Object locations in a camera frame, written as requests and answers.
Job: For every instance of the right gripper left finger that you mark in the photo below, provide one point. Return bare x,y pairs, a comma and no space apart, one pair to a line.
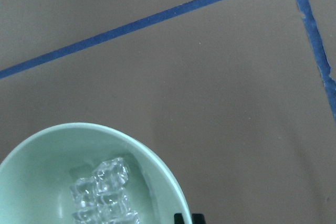
178,218

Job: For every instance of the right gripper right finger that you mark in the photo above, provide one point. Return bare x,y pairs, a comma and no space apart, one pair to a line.
198,218

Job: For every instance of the green ceramic bowl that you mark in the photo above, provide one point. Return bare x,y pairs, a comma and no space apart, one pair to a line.
36,175

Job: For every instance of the ice cubes in bowl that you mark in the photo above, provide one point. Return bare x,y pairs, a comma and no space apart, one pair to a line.
102,197

